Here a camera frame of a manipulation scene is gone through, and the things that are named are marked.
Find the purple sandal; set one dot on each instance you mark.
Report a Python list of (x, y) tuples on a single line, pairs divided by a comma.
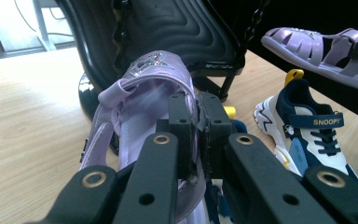
[(304, 45), (143, 93)]

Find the red and black shoe rack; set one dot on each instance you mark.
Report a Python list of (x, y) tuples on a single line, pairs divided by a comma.
[(180, 34)]

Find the white desk frame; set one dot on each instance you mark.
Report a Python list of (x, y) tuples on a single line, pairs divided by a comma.
[(43, 28)]

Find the navy and white sneaker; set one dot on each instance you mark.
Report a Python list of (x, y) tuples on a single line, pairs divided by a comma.
[(230, 112), (304, 130)]

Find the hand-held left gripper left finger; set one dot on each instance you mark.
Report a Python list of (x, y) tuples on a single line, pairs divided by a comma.
[(180, 133)]

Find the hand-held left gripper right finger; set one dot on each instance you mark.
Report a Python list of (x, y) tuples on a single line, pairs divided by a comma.
[(214, 124)]

